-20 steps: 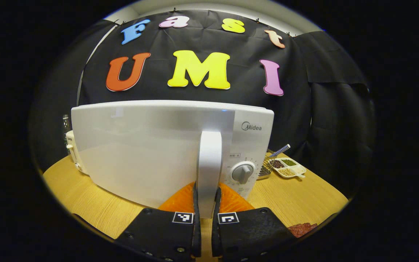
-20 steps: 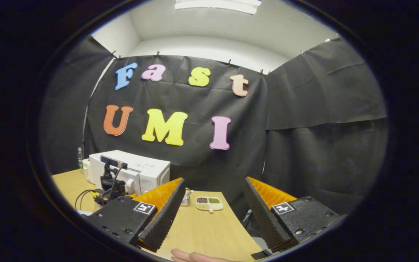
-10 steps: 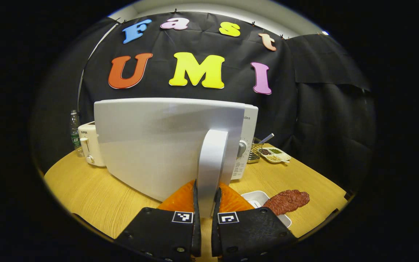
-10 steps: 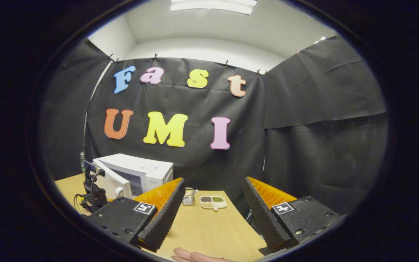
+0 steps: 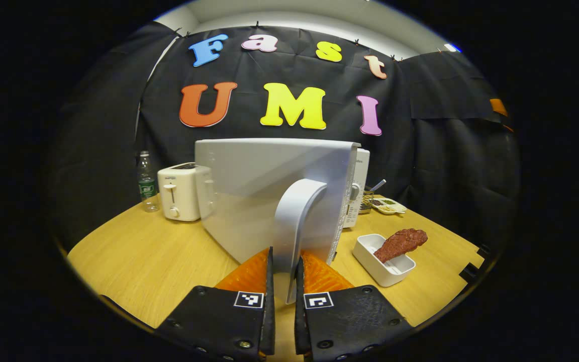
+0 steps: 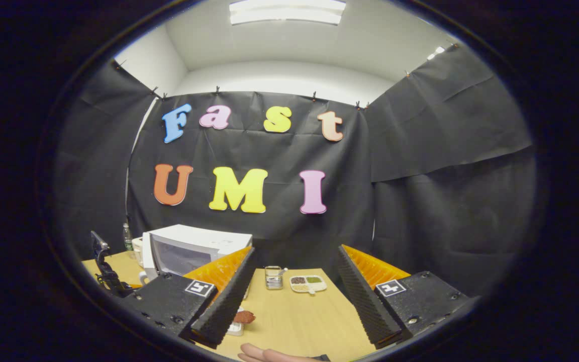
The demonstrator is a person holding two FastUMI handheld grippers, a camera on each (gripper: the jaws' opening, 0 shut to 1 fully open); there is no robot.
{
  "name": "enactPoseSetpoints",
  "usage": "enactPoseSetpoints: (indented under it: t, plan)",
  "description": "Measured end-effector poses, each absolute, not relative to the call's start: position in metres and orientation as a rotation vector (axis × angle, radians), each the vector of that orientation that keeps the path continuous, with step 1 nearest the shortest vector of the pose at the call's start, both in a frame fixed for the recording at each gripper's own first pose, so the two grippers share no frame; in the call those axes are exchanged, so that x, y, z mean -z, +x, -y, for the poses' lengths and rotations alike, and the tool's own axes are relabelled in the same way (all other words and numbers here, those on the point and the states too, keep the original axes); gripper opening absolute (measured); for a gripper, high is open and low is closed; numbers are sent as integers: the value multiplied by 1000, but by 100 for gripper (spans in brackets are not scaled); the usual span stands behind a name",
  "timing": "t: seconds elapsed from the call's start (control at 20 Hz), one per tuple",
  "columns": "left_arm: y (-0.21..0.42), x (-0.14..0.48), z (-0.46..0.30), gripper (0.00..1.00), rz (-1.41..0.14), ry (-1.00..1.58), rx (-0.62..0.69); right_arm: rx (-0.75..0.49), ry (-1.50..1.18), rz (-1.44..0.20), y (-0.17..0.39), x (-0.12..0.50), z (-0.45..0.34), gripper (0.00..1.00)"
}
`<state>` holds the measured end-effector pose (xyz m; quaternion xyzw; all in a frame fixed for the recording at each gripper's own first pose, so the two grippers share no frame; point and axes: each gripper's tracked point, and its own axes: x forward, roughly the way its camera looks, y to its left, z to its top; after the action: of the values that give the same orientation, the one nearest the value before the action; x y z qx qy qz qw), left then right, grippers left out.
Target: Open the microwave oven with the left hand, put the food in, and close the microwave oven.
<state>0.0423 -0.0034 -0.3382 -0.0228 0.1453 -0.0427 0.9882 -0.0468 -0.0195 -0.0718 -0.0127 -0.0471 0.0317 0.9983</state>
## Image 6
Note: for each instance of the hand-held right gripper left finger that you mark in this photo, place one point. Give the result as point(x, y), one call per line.
point(229, 306)

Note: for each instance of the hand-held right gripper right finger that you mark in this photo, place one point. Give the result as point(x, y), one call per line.
point(367, 306)

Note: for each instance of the reddish brown meat piece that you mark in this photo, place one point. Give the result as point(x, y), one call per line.
point(244, 317)

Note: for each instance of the white microwave oven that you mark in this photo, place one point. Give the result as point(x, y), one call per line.
point(194, 236)

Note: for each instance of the white plastic tray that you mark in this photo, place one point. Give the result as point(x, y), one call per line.
point(235, 329)

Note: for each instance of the clear plastic water bottle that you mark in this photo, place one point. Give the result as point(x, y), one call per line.
point(127, 241)

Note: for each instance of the small white appliance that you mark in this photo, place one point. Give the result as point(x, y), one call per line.
point(137, 249)

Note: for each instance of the white divided spice dish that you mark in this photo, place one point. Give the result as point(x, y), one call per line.
point(308, 287)

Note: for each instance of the metal spoon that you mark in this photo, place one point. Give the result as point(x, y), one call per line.
point(283, 271)

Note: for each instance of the black backdrop cloth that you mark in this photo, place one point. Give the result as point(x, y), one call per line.
point(279, 156)

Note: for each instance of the small ceiling light panel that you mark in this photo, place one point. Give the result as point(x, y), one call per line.
point(436, 52)

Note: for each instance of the long ceiling light panel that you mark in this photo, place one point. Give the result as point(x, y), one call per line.
point(287, 12)

